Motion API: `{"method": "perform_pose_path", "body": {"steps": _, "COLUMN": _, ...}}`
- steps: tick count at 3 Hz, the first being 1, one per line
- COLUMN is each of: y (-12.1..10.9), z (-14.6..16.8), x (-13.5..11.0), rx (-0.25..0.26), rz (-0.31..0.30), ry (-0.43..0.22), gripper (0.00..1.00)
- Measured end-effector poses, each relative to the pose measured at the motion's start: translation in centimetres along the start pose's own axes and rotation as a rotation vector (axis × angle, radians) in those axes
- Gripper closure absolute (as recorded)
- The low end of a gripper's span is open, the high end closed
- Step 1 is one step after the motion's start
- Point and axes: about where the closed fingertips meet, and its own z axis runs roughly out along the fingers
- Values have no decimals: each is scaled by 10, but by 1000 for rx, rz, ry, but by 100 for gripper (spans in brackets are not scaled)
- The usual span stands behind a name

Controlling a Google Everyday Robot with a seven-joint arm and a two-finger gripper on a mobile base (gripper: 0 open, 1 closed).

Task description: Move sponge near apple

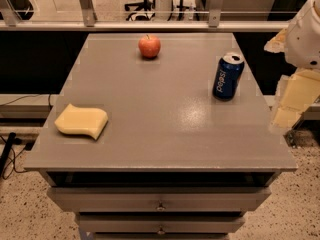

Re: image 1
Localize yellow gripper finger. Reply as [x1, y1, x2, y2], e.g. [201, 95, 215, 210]
[264, 28, 287, 53]
[271, 68, 320, 129]

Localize yellow sponge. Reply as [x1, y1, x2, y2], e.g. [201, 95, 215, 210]
[54, 104, 108, 140]

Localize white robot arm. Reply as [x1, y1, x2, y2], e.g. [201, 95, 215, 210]
[264, 0, 320, 129]

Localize red apple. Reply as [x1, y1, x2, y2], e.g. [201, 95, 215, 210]
[138, 34, 161, 58]

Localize blue pepsi can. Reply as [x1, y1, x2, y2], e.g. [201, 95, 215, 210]
[212, 52, 245, 101]

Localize grey drawer cabinet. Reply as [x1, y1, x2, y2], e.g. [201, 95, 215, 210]
[25, 33, 296, 240]

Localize lower drawer with knob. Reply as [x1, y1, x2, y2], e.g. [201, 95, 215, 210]
[76, 213, 245, 234]

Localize drawer with knob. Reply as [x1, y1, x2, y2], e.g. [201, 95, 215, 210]
[47, 187, 271, 213]
[76, 213, 245, 234]

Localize upper drawer with knob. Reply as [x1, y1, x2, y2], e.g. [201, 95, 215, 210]
[47, 187, 271, 213]

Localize metal guard rail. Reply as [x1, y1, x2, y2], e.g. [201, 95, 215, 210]
[0, 0, 289, 32]

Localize black floor cables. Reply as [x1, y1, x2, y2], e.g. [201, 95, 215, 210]
[0, 132, 34, 181]

